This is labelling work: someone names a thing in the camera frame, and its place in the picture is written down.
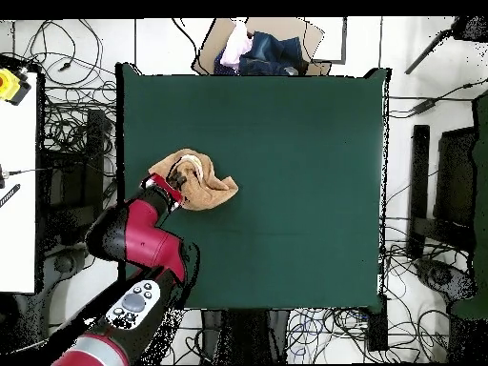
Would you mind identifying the black cable tangle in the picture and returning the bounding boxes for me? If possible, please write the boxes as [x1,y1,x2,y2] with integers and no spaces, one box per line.
[287,243,451,363]
[14,18,117,161]
[159,323,205,365]

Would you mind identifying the yellow emergency stop button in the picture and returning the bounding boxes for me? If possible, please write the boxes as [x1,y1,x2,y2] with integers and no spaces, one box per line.
[0,67,32,107]

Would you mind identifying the black table leg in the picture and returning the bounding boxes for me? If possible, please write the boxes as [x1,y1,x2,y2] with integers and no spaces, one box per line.
[366,296,389,352]

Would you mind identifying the white desk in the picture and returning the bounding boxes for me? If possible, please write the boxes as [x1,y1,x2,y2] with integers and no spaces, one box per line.
[0,71,39,295]

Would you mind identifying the cardboard box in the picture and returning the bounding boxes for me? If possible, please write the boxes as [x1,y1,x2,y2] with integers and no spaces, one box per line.
[191,16,333,76]

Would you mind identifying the tan terry towel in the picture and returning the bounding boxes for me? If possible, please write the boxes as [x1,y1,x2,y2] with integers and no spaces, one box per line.
[147,148,240,212]

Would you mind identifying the pale pink garment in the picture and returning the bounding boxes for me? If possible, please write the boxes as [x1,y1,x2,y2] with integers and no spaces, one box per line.
[219,19,254,71]

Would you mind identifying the blue jeans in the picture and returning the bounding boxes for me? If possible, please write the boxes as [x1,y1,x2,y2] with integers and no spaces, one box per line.
[213,30,309,76]

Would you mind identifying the dark green table cloth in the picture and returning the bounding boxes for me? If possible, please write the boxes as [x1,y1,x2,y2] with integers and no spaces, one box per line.
[115,62,392,315]

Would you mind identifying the gray caster foot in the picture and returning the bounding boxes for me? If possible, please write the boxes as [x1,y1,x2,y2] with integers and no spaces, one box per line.
[415,258,478,302]
[39,243,100,283]

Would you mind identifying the black floor stand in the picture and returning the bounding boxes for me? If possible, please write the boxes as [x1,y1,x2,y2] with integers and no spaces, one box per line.
[37,108,117,249]
[405,124,478,260]

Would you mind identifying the black ribbed strap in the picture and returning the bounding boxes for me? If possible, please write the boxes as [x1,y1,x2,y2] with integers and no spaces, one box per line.
[0,183,21,209]

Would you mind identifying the black tripod leg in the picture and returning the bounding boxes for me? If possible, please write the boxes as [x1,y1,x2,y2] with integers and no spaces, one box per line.
[404,15,488,75]

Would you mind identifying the black power adapter cable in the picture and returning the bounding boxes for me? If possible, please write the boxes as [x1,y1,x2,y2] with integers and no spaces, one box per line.
[387,77,488,119]

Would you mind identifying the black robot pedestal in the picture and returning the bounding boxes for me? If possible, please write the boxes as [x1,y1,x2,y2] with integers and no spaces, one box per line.
[200,309,291,364]

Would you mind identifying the dark green covered furniture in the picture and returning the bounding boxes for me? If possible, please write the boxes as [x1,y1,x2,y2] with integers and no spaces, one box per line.
[451,91,488,320]

